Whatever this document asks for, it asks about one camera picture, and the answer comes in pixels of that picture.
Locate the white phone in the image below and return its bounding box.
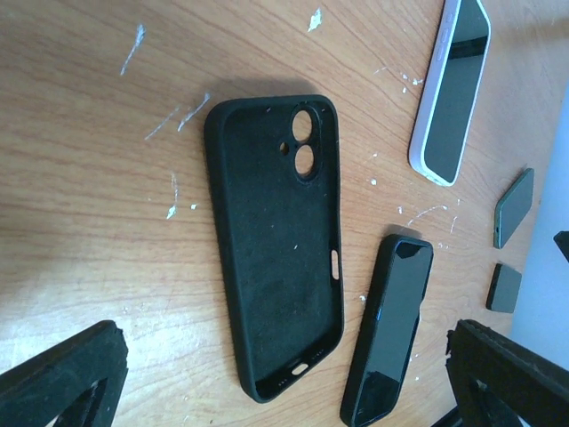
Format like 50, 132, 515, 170
423, 1, 490, 186

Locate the black case with ring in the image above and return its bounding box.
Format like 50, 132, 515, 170
204, 94, 344, 403

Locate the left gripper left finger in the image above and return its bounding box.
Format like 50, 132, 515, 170
1, 320, 128, 426

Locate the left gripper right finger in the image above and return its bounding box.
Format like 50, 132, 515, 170
435, 319, 568, 426

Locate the dark green phone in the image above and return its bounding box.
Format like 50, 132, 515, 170
493, 168, 534, 249

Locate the lavender phone case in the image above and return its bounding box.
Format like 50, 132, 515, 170
408, 0, 491, 186

